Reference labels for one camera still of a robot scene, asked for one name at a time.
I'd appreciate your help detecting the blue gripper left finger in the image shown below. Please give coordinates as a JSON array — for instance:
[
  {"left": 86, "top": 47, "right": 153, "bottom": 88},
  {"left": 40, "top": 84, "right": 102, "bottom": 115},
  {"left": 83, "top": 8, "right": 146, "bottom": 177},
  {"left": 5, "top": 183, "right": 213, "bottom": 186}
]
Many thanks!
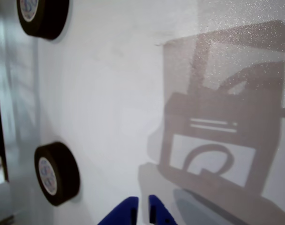
[{"left": 97, "top": 196, "right": 140, "bottom": 225}]

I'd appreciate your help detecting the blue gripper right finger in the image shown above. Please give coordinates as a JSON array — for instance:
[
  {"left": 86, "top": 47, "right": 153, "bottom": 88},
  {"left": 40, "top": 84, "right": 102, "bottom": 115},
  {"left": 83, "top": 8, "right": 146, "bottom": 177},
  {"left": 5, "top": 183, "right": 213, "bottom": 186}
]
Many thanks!
[{"left": 148, "top": 195, "right": 178, "bottom": 225}]

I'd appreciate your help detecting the black tape roll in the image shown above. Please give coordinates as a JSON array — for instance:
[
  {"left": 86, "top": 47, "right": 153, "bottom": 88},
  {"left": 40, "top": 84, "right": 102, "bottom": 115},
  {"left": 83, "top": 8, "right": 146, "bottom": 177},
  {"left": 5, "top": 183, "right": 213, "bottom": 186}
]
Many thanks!
[
  {"left": 34, "top": 142, "right": 81, "bottom": 207},
  {"left": 16, "top": 0, "right": 70, "bottom": 40}
]

